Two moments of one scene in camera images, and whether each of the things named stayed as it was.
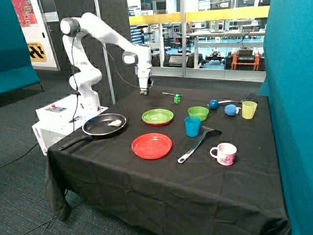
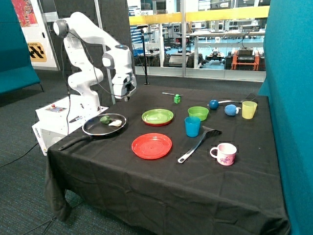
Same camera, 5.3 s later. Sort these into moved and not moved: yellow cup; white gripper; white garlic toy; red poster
Moved: white gripper
Not moved: white garlic toy; yellow cup; red poster
